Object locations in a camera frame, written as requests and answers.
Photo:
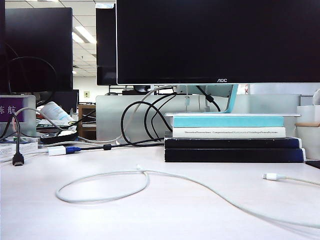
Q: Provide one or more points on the white book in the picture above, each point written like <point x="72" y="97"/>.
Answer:
<point x="180" y="132"/>

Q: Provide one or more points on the grey desk partition panel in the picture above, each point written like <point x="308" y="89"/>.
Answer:
<point x="110" y="117"/>

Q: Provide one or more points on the teal book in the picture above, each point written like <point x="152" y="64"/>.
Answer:
<point x="225" y="121"/>

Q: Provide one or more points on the dark navy book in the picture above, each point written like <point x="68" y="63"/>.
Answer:
<point x="225" y="155"/>
<point x="225" y="143"/>

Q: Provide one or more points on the brown wooden cabinet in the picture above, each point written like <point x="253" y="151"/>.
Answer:
<point x="87" y="110"/>

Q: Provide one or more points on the teal monitor stand neck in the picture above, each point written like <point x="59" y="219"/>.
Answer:
<point x="232" y="100"/>

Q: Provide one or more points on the black monitor narrow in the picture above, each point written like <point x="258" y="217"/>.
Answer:
<point x="105" y="45"/>

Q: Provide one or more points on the small dark background monitor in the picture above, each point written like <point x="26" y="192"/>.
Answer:
<point x="67" y="100"/>

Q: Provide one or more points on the large black AOC monitor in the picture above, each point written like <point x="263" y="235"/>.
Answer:
<point x="217" y="40"/>

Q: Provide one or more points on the black shallow dish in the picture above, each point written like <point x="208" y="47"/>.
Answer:
<point x="59" y="137"/>

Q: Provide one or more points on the white printed bottle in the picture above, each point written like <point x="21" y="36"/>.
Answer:
<point x="55" y="111"/>

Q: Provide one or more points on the white video adapter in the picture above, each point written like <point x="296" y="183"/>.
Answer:
<point x="57" y="151"/>

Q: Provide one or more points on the stack of booklets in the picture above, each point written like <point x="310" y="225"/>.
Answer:
<point x="49" y="124"/>

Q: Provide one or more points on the acrylic purple name plate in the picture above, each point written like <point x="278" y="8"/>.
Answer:
<point x="27" y="110"/>

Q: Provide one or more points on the black monitor wide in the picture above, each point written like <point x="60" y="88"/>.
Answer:
<point x="40" y="50"/>

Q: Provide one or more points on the white square container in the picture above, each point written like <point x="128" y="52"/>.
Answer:
<point x="308" y="113"/>

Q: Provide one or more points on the white cup wooden lid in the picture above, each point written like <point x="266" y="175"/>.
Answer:
<point x="310" y="142"/>

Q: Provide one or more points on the white printed cardboard box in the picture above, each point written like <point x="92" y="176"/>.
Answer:
<point x="7" y="151"/>

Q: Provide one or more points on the black desk mat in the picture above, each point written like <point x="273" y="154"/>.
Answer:
<point x="313" y="164"/>

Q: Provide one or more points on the silver monitor base plate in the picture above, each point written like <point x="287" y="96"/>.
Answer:
<point x="225" y="114"/>

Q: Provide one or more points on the wall switch plate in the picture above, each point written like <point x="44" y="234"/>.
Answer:
<point x="86" y="94"/>

